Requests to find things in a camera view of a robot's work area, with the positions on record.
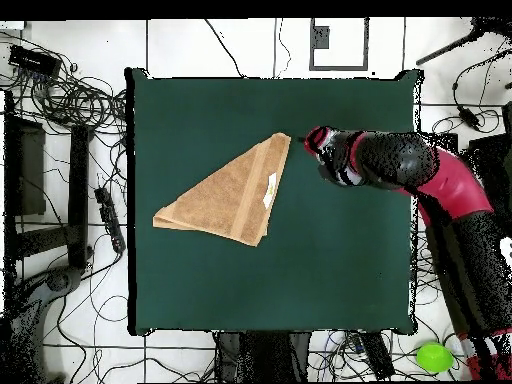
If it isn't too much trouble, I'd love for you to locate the dark green table cloth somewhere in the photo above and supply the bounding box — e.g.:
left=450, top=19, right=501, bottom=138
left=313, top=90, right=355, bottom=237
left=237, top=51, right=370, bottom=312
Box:
left=124, top=67, right=425, bottom=336

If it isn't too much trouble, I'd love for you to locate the grey chair base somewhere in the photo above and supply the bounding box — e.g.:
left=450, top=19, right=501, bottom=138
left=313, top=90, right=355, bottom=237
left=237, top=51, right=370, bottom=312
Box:
left=5, top=265, right=85, bottom=383

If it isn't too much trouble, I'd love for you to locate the thin black cable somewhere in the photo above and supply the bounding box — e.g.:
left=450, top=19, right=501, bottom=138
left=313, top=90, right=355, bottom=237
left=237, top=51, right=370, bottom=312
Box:
left=204, top=18, right=246, bottom=79

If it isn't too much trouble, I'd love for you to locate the black cable tangle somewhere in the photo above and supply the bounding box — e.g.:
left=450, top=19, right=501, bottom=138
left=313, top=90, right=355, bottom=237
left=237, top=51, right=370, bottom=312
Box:
left=0, top=31, right=129, bottom=139

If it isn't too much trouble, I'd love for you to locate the black power strip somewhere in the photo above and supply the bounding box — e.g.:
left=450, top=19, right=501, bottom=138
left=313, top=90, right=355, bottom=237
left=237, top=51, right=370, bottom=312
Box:
left=94, top=186, right=127, bottom=255
left=357, top=330, right=396, bottom=381

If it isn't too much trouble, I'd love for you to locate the black rod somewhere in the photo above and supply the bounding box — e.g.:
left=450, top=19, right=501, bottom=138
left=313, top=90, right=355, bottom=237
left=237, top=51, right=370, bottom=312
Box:
left=414, top=16, right=512, bottom=68

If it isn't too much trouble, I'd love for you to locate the dark grey small box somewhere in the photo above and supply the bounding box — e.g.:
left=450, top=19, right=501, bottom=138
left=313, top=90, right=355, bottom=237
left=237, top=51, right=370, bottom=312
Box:
left=311, top=25, right=332, bottom=50

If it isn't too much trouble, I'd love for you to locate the black power adapter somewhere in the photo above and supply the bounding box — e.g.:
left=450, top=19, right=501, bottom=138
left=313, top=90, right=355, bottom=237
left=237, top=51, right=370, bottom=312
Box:
left=457, top=105, right=482, bottom=132

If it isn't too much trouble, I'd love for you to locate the lime green ball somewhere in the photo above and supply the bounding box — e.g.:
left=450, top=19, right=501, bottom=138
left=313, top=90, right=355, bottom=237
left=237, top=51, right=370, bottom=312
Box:
left=415, top=340, right=456, bottom=375

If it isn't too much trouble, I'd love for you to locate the black network switch box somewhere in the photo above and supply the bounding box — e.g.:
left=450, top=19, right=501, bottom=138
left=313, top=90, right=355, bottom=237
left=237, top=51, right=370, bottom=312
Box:
left=7, top=44, right=63, bottom=78

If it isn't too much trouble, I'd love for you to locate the grey square floor frame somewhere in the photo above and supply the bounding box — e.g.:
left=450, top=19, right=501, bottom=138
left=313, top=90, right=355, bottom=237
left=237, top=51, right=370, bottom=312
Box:
left=308, top=17, right=370, bottom=72

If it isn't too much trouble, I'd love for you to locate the tan terry towel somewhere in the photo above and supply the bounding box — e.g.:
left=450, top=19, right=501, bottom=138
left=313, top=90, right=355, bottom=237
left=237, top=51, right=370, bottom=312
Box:
left=152, top=132, right=292, bottom=248

